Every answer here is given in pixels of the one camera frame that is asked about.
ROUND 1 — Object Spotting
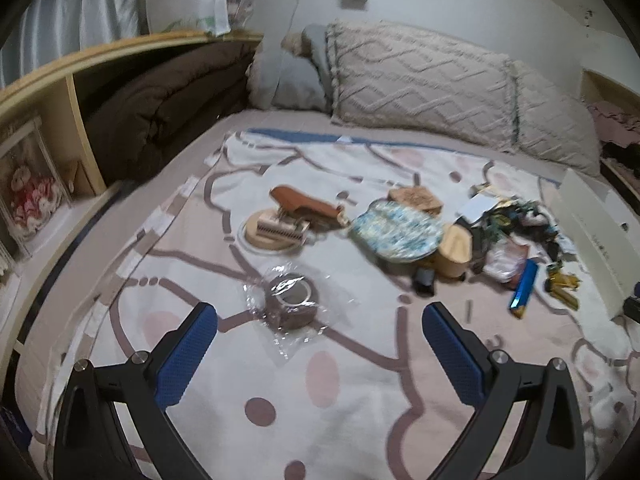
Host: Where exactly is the grey striped curtain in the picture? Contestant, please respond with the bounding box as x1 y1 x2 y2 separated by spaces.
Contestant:
0 0 146 88

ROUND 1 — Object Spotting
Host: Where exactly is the beige knitted pillow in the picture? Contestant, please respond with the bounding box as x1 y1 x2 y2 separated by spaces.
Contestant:
325 20 518 153
510 60 601 178

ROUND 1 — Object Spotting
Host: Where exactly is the brown tape roll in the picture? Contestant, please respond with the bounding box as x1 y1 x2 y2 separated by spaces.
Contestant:
243 262 358 358

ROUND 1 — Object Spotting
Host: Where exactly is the dark clothes pile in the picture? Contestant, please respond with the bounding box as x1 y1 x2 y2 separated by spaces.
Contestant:
602 142 640 171

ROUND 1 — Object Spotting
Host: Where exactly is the white cardboard box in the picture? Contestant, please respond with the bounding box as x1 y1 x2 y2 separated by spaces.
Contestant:
557 167 640 321

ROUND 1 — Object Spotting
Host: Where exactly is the wooden wall shelf nook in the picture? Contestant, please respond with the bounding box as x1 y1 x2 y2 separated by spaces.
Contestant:
580 67 640 201

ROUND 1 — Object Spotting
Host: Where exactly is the plastic wrapped flat item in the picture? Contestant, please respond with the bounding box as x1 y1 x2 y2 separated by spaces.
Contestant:
482 237 531 281

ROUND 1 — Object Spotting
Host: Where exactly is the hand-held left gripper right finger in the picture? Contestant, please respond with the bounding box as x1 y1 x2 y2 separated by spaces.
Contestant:
421 301 586 480

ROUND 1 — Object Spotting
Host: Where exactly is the engraved wooden block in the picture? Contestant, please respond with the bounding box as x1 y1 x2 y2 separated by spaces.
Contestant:
389 186 443 216

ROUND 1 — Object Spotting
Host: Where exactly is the brown leather case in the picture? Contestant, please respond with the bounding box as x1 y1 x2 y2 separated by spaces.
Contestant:
269 185 348 226

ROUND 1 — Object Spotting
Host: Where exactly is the floral patterned pouch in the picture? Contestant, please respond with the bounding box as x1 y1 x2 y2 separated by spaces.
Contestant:
348 199 446 262

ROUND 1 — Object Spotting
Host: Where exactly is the brown folded comforter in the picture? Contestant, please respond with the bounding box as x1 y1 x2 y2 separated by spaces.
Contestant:
82 40 258 186

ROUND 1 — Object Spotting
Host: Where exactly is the pink clothes pile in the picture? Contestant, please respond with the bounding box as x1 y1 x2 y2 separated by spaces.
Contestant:
587 101 640 146

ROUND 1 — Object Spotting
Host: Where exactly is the blue lighter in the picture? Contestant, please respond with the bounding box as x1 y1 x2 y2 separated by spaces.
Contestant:
509 258 540 318

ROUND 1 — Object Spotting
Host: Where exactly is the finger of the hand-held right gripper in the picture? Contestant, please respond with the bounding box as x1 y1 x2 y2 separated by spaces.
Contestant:
621 282 640 322

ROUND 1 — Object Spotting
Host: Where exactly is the framed flower picture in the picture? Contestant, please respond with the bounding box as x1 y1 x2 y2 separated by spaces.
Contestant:
0 115 71 256

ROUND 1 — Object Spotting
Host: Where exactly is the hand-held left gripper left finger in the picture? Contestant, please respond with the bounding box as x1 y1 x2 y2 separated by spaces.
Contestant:
52 301 218 480

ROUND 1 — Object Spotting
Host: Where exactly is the white card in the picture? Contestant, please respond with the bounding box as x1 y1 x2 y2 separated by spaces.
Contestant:
460 195 501 223

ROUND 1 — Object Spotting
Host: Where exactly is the grey cushion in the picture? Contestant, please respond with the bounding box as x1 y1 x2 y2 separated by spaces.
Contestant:
248 24 333 113

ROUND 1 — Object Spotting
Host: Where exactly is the wooden brush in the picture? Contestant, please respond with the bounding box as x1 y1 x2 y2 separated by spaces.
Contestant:
432 223 473 278

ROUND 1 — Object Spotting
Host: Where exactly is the crochet pouch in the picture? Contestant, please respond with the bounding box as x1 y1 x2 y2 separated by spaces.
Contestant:
510 202 558 241

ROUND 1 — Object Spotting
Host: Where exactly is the wooden bedside shelf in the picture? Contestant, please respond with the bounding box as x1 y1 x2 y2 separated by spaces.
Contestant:
0 30 265 271

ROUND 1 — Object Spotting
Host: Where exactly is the round wooden comb stand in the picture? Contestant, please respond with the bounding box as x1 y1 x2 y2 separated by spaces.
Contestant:
245 207 309 252

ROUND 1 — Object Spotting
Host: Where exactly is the printed cartoon blanket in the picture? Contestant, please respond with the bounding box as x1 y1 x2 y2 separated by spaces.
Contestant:
30 130 640 480

